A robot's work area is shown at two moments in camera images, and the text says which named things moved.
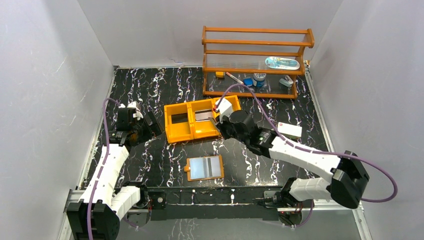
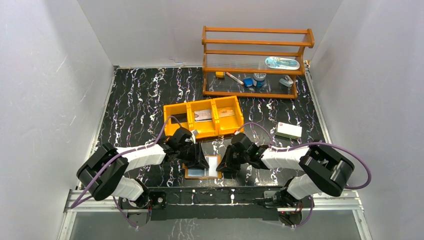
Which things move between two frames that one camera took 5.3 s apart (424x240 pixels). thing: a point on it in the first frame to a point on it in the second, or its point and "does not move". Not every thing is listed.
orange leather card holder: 204,168 does not move
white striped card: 213,167 does not move
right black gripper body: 227,130 to 234,159
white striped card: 203,115 does not move
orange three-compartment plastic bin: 189,120 does not move
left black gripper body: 143,129 to 193,153
